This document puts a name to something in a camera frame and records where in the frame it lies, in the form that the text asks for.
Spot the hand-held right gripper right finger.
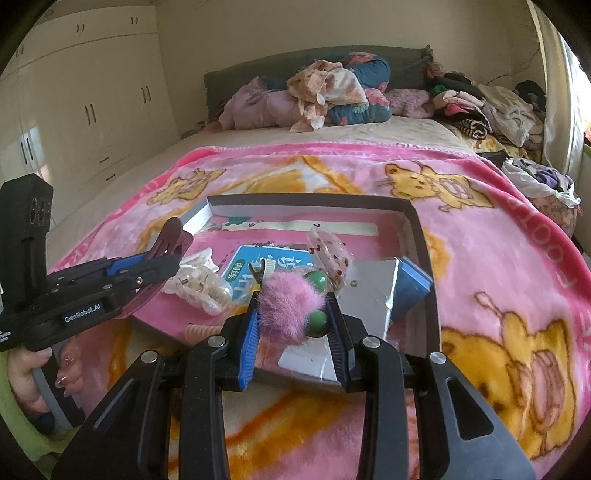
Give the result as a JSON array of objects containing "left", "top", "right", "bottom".
[{"left": 325, "top": 295, "right": 539, "bottom": 480}]

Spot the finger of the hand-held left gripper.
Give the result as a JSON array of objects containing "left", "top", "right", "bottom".
[
  {"left": 104, "top": 251, "right": 181, "bottom": 278},
  {"left": 111, "top": 265, "right": 181, "bottom": 301}
]

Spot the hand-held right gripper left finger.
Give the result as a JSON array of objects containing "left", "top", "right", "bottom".
[{"left": 51, "top": 302, "right": 262, "bottom": 480}]

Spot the mauve hair clip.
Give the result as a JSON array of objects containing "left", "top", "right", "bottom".
[{"left": 124, "top": 217, "right": 195, "bottom": 319}]

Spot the pink fluffy hair tie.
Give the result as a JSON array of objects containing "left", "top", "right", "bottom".
[{"left": 249, "top": 261, "right": 333, "bottom": 344}]

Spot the shallow grey cardboard box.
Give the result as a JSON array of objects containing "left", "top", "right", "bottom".
[{"left": 131, "top": 194, "right": 439, "bottom": 393}]

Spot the person's left hand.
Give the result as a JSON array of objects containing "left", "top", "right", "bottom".
[{"left": 9, "top": 344, "right": 84, "bottom": 416}]

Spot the cream hair claw clip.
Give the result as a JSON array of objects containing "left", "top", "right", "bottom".
[{"left": 164, "top": 247, "right": 234, "bottom": 315}]

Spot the silver packet with blue edge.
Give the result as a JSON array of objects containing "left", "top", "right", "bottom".
[{"left": 277, "top": 256, "right": 435, "bottom": 384}]

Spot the patterned hair accessory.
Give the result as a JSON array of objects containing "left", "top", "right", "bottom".
[{"left": 307, "top": 226, "right": 354, "bottom": 291}]

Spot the pink printed blanket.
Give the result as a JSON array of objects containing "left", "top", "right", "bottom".
[{"left": 51, "top": 141, "right": 591, "bottom": 480}]

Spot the cream wardrobe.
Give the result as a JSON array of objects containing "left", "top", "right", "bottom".
[{"left": 0, "top": 4, "right": 181, "bottom": 217}]

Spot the lilac garment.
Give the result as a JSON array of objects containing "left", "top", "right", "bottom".
[{"left": 219, "top": 76, "right": 296, "bottom": 130}]

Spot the dark padded headboard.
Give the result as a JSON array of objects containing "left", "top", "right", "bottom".
[{"left": 203, "top": 45, "right": 435, "bottom": 125}]

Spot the pink floral garment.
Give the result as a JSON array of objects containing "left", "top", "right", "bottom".
[{"left": 385, "top": 88, "right": 435, "bottom": 118}]

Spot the dark blue floral quilt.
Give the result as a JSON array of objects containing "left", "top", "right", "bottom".
[{"left": 318, "top": 55, "right": 393, "bottom": 125}]

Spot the cream floral garment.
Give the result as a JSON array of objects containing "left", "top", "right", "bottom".
[{"left": 286, "top": 60, "right": 370, "bottom": 132}]

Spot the bag of clothes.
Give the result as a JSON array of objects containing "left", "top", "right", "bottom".
[{"left": 501, "top": 157, "right": 583, "bottom": 236}]

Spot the pile of mixed clothes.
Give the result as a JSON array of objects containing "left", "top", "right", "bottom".
[{"left": 425, "top": 62, "right": 555, "bottom": 148}]

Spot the cream curtain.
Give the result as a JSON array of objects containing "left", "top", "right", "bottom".
[{"left": 531, "top": 0, "right": 587, "bottom": 176}]

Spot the beige spiral hair tie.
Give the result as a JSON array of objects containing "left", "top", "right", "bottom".
[{"left": 185, "top": 323, "right": 222, "bottom": 344}]

